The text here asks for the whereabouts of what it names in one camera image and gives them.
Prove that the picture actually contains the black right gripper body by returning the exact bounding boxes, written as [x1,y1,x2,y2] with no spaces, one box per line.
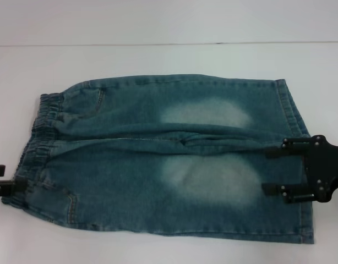
[304,134,338,204]

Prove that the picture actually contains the blue denim shorts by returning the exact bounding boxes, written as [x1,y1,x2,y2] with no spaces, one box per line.
[0,78,315,237]

